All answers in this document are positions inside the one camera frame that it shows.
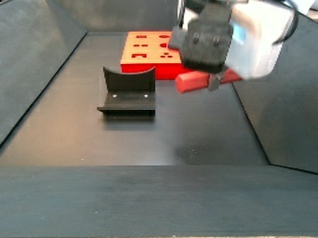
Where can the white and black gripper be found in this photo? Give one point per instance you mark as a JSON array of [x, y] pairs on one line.
[[234, 34]]

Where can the red hexagonal peg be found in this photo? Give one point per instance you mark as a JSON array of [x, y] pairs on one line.
[[195, 80]]

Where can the red shape-sorter block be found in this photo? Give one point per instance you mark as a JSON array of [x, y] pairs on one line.
[[145, 51]]

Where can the black curved peg holder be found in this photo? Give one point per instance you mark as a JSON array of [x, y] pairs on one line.
[[129, 92]]

